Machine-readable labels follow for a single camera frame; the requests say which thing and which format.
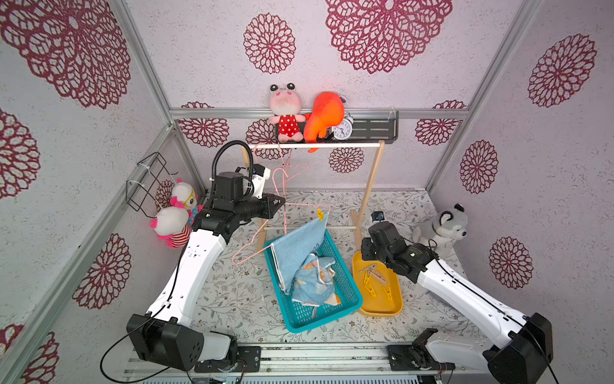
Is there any grey clothespin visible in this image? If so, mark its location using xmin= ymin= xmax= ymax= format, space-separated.
xmin=360 ymin=263 xmax=377 ymax=273

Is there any beige clothespin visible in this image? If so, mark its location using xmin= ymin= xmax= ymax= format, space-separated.
xmin=370 ymin=270 xmax=388 ymax=286

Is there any pink wire hanger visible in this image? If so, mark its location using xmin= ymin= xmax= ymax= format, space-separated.
xmin=275 ymin=148 xmax=310 ymax=195
xmin=253 ymin=143 xmax=292 ymax=166
xmin=231 ymin=167 xmax=331 ymax=266

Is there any blue bear towel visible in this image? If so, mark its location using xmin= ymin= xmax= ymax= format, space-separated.
xmin=270 ymin=213 xmax=329 ymax=294

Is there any light blue patterned towel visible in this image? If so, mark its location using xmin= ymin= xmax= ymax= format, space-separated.
xmin=292 ymin=254 xmax=342 ymax=307

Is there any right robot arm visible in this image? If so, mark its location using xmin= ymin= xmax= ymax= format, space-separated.
xmin=361 ymin=221 xmax=553 ymax=383

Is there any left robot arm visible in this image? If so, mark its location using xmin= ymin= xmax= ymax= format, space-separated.
xmin=126 ymin=165 xmax=286 ymax=371

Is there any wooden clothes rack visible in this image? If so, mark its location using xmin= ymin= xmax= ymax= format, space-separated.
xmin=239 ymin=138 xmax=388 ymax=253

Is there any yellow plastic tray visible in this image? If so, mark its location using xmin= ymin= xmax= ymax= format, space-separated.
xmin=352 ymin=252 xmax=404 ymax=318

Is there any grey white husky plush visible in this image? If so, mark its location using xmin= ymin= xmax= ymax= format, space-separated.
xmin=412 ymin=203 xmax=468 ymax=258

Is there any plush with yellow glasses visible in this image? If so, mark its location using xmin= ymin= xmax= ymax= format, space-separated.
xmin=169 ymin=179 xmax=203 ymax=226

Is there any white pink plush toy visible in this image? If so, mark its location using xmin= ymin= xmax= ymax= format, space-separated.
xmin=150 ymin=206 xmax=192 ymax=248

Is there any teal plastic basket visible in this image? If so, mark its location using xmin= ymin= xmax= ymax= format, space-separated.
xmin=265 ymin=232 xmax=363 ymax=334

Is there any white alarm clock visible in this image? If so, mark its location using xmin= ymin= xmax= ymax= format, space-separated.
xmin=332 ymin=115 xmax=354 ymax=141

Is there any pink frog plush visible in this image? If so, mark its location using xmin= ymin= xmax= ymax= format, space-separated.
xmin=269 ymin=83 xmax=307 ymax=143

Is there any orange red plush toy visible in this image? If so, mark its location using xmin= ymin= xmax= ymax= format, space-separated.
xmin=303 ymin=91 xmax=345 ymax=143

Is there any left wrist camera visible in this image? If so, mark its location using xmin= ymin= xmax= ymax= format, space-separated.
xmin=252 ymin=164 xmax=271 ymax=199

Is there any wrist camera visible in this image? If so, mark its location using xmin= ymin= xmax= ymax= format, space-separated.
xmin=252 ymin=164 xmax=271 ymax=199
xmin=371 ymin=211 xmax=385 ymax=222

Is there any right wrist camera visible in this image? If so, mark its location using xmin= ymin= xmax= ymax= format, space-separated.
xmin=371 ymin=211 xmax=385 ymax=222

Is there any black wire wall basket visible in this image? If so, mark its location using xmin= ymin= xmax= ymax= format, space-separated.
xmin=124 ymin=151 xmax=177 ymax=219

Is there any black wall shelf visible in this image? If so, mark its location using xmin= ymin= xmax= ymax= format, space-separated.
xmin=318 ymin=110 xmax=399 ymax=144

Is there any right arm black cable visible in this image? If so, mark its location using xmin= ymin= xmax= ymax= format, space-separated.
xmin=431 ymin=258 xmax=562 ymax=384

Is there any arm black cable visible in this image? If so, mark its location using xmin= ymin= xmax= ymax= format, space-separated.
xmin=98 ymin=316 xmax=174 ymax=384
xmin=431 ymin=258 xmax=562 ymax=384

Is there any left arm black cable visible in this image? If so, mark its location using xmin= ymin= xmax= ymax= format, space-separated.
xmin=98 ymin=316 xmax=174 ymax=384

